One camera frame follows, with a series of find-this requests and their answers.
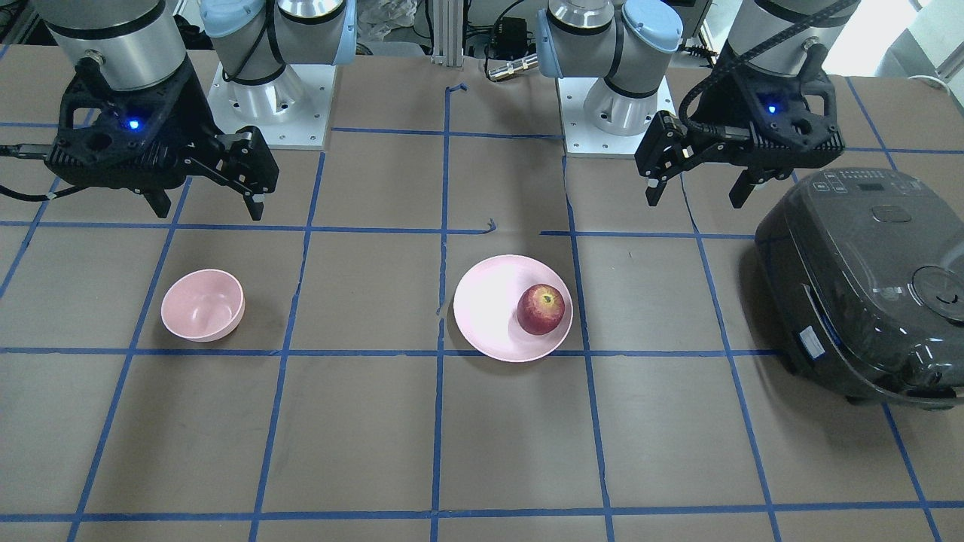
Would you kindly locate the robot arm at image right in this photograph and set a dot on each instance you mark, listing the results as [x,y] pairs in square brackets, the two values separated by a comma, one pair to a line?
[630,45]

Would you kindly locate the aluminium frame post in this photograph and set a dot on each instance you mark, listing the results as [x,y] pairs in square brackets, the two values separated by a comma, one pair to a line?
[448,18]

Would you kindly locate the black power adapter box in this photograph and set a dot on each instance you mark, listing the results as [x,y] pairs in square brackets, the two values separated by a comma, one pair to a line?
[509,39]

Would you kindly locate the pink plate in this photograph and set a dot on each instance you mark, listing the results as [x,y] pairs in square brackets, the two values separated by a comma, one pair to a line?
[485,308]

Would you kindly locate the dark grey rice cooker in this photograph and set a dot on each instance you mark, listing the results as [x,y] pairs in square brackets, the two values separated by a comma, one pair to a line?
[865,268]

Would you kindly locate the metal cylinder connector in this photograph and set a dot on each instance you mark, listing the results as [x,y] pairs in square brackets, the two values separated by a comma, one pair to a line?
[512,68]

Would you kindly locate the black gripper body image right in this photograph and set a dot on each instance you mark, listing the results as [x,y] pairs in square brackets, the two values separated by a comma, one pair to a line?
[719,105]

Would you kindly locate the pink bowl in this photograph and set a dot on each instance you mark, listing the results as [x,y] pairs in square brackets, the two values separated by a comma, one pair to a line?
[203,306]

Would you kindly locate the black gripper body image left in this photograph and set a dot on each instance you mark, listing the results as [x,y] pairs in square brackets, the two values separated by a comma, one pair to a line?
[192,113]

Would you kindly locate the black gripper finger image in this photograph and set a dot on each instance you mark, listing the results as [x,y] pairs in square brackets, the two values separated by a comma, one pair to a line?
[159,201]
[243,162]
[663,153]
[747,181]

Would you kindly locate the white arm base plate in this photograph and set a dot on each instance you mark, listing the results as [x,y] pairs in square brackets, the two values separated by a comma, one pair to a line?
[292,112]
[587,120]

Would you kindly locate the red apple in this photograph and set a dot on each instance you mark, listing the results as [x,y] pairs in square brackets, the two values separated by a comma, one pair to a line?
[540,309]

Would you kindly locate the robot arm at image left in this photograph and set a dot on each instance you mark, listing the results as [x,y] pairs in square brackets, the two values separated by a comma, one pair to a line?
[140,44]

